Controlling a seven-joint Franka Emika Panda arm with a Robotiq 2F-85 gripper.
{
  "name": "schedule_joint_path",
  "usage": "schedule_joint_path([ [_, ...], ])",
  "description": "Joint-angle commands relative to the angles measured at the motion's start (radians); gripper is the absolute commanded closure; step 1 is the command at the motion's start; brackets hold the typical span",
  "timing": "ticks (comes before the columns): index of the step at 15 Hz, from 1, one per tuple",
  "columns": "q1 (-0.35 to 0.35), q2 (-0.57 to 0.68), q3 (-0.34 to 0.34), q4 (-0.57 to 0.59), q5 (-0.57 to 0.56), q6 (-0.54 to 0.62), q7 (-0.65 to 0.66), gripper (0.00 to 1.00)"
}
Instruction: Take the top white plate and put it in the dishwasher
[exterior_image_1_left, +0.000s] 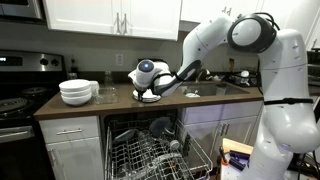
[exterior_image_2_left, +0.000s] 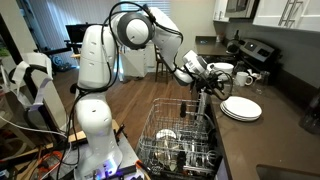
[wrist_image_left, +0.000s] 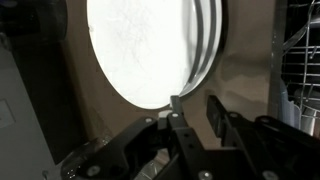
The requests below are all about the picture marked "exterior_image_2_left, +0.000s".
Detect black exercise bike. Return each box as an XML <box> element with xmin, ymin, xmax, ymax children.
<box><xmin>33</xmin><ymin>39</ymin><xmax>81</xmax><ymax>73</ymax></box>

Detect glass cup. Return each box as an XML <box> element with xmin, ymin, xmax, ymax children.
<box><xmin>221</xmin><ymin>79</ymin><xmax>240</xmax><ymax>96</ymax></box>

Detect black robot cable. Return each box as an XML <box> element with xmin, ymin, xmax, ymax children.
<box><xmin>56</xmin><ymin>1</ymin><xmax>234</xmax><ymax>180</ymax></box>

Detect black kettle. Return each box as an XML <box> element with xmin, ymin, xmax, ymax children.
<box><xmin>225</xmin><ymin>29</ymin><xmax>247</xmax><ymax>55</ymax></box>

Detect white dinner plate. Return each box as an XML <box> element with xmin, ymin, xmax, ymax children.
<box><xmin>220</xmin><ymin>101</ymin><xmax>263</xmax><ymax>121</ymax></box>
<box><xmin>222</xmin><ymin>95</ymin><xmax>263</xmax><ymax>118</ymax></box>
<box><xmin>220</xmin><ymin>103</ymin><xmax>262</xmax><ymax>123</ymax></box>

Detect black cup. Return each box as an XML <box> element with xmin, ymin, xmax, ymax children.
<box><xmin>175</xmin><ymin>151</ymin><xmax>187</xmax><ymax>172</ymax></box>

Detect wooden chair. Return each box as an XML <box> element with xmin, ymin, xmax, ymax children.
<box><xmin>153</xmin><ymin>44</ymin><xmax>175</xmax><ymax>84</ymax></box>

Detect wooden board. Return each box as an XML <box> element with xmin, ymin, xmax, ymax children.
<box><xmin>66</xmin><ymin>119</ymin><xmax>122</xmax><ymax>145</ymax></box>

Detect white black equipment stand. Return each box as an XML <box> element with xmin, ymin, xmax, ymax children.
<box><xmin>8</xmin><ymin>51</ymin><xmax>68</xmax><ymax>132</ymax></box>

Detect white window blinds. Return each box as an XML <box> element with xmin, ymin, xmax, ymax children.
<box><xmin>120</xmin><ymin>0</ymin><xmax>171</xmax><ymax>11</ymax></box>

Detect dishwasher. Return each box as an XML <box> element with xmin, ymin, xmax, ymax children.
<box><xmin>190</xmin><ymin>83</ymin><xmax>225</xmax><ymax>180</ymax></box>

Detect white coffee mug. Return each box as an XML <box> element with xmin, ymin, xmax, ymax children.
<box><xmin>234</xmin><ymin>71</ymin><xmax>254</xmax><ymax>88</ymax></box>

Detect wire dishwasher rack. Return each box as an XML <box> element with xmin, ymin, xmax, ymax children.
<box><xmin>135</xmin><ymin>96</ymin><xmax>224</xmax><ymax>178</ymax></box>

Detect black tumbler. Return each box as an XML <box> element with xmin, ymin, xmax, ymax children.
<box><xmin>179</xmin><ymin>101</ymin><xmax>188</xmax><ymax>119</ymax></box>

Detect small white dish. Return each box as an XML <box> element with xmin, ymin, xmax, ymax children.
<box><xmin>155</xmin><ymin>128</ymin><xmax>177</xmax><ymax>141</ymax></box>

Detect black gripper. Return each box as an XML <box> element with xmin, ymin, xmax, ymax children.
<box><xmin>197</xmin><ymin>71</ymin><xmax>230</xmax><ymax>102</ymax></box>

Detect black orange clamp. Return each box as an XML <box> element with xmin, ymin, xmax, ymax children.
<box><xmin>134</xmin><ymin>159</ymin><xmax>153</xmax><ymax>180</ymax></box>

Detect gray robot mounting table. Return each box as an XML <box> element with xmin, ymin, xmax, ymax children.
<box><xmin>49</xmin><ymin>131</ymin><xmax>149</xmax><ymax>180</ymax></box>

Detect white upper cabinet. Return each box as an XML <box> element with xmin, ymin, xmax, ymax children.
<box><xmin>252</xmin><ymin>0</ymin><xmax>320</xmax><ymax>33</ymax></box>
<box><xmin>212</xmin><ymin>0</ymin><xmax>231</xmax><ymax>23</ymax></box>

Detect small white ceramic piece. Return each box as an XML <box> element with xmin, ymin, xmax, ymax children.
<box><xmin>247</xmin><ymin>68</ymin><xmax>263</xmax><ymax>81</ymax></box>

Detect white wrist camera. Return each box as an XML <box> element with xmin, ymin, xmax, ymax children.
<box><xmin>206</xmin><ymin>62</ymin><xmax>218</xmax><ymax>73</ymax></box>

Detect wooden top white table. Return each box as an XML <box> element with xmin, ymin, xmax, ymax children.
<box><xmin>118</xmin><ymin>44</ymin><xmax>149</xmax><ymax>81</ymax></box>

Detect orange cable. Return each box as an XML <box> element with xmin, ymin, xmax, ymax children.
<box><xmin>35</xmin><ymin>150</ymin><xmax>65</xmax><ymax>179</ymax></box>

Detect stainless steel microwave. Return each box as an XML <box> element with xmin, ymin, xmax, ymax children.
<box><xmin>224</xmin><ymin>0</ymin><xmax>261</xmax><ymax>20</ymax></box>

